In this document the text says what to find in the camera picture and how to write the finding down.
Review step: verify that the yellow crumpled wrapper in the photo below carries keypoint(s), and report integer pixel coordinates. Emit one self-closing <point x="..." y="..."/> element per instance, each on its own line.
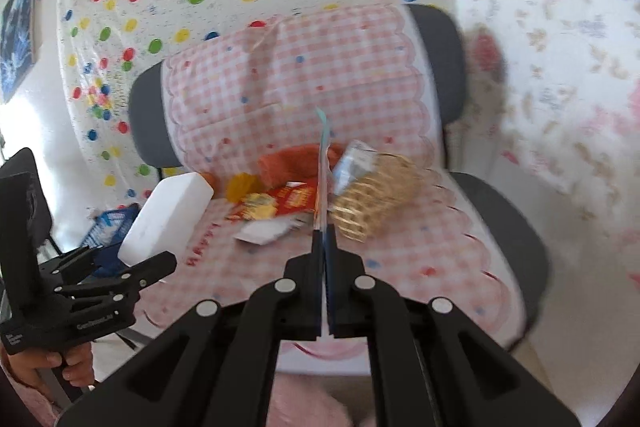
<point x="242" y="187"/>

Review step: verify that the thin packet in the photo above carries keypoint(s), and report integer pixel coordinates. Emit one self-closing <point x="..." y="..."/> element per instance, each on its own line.
<point x="323" y="167"/>

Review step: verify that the woven bamboo basket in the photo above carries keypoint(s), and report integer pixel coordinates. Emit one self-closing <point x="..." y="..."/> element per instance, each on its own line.
<point x="370" y="202"/>

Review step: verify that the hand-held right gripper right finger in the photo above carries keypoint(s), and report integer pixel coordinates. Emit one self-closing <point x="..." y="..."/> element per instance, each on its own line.
<point x="332" y="272"/>

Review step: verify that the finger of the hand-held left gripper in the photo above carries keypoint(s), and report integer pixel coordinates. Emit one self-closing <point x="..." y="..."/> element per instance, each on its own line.
<point x="145" y="272"/>

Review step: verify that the floral sheet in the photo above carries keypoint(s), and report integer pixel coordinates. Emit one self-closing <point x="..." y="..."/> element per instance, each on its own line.
<point x="550" y="57"/>

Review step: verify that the clear plastic bag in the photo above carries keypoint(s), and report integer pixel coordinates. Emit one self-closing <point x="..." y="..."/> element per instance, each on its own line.
<point x="352" y="162"/>

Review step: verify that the person's left forearm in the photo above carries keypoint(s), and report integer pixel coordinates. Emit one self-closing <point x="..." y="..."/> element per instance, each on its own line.
<point x="30" y="402"/>

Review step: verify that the person's left hand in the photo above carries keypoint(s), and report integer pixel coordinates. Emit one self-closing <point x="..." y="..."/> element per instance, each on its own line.
<point x="77" y="364"/>

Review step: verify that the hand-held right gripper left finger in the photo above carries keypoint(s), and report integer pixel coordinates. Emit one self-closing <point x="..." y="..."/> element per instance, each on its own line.
<point x="316" y="287"/>

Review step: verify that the blue plastic basket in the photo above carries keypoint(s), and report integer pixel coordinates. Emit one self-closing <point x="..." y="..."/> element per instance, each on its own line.
<point x="107" y="222"/>

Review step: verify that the blue wall poster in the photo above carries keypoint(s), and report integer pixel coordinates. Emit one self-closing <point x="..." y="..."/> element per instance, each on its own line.
<point x="17" y="37"/>

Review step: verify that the red snack wrapper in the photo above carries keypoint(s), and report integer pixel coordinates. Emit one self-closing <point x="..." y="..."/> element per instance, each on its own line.
<point x="290" y="199"/>

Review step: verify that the pink plush toy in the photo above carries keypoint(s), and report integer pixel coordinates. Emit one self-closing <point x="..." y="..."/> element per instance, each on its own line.
<point x="295" y="162"/>

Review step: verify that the white paper scrap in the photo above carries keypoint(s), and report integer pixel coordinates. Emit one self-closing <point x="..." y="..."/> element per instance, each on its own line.
<point x="265" y="229"/>

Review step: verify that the white foam block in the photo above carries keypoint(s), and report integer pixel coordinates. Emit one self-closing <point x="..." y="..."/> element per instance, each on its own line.
<point x="170" y="212"/>

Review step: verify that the pink checked cloth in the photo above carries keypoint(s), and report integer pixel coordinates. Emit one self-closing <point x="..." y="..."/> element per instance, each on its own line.
<point x="325" y="72"/>

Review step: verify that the grey office chair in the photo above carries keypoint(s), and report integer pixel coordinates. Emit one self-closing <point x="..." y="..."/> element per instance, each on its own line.
<point x="440" y="57"/>

